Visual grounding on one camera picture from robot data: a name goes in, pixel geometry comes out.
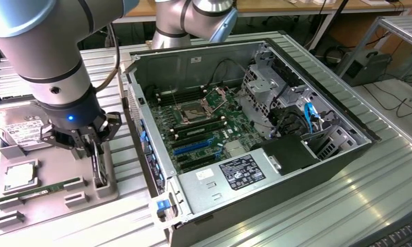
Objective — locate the black keyboard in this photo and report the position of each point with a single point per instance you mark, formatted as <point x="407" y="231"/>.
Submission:
<point x="398" y="234"/>

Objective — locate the wooden desk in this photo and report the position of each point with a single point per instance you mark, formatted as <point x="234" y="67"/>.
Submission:
<point x="278" y="7"/>

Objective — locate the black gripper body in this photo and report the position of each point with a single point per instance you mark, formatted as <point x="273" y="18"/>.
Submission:
<point x="74" y="113"/>

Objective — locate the black plastic shroud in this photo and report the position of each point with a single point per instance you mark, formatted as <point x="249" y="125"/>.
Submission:
<point x="289" y="154"/>

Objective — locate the CPU socket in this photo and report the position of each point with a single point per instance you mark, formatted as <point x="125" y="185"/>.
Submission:
<point x="194" y="113"/>

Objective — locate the aluminium slat table frame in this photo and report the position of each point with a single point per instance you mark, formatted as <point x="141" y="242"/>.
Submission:
<point x="402" y="31"/>

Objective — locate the grey parts rack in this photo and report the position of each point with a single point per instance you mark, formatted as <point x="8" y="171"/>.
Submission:
<point x="58" y="195"/>

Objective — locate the metal socket cover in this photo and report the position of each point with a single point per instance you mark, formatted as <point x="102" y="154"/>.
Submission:
<point x="215" y="99"/>

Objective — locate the silver chipset heat sink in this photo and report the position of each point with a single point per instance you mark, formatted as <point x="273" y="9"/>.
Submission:
<point x="237" y="149"/>

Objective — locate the dark grey equipment box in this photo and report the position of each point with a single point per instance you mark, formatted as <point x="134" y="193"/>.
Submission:
<point x="367" y="68"/>

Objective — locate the installed green RAM stick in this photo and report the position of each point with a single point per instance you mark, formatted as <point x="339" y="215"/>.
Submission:
<point x="201" y="128"/>

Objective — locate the silver hard disk drive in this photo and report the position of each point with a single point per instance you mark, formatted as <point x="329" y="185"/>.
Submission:
<point x="18" y="128"/>

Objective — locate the blue case latch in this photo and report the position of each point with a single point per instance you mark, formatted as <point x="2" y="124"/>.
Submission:
<point x="162" y="205"/>

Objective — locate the open black PC case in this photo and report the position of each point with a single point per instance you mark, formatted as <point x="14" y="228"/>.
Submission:
<point x="295" y="185"/>

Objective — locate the metal disk bay cage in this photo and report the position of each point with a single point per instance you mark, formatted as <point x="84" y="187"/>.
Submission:
<point x="265" y="90"/>

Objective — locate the green motherboard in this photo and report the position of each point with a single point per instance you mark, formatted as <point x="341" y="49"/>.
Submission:
<point x="227" y="128"/>

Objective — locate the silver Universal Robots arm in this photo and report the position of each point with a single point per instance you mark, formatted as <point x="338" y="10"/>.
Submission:
<point x="44" y="51"/>

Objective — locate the grey power supply unit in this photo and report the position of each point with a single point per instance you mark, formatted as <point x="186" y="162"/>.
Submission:
<point x="223" y="180"/>

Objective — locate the thin metal locking lever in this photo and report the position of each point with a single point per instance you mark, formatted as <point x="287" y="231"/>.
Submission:
<point x="175" y="96"/>

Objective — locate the silver CPU chip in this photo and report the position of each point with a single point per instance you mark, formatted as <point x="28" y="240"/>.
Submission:
<point x="19" y="175"/>

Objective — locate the blue expansion slot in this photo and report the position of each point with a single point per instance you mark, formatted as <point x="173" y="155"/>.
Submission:
<point x="193" y="147"/>

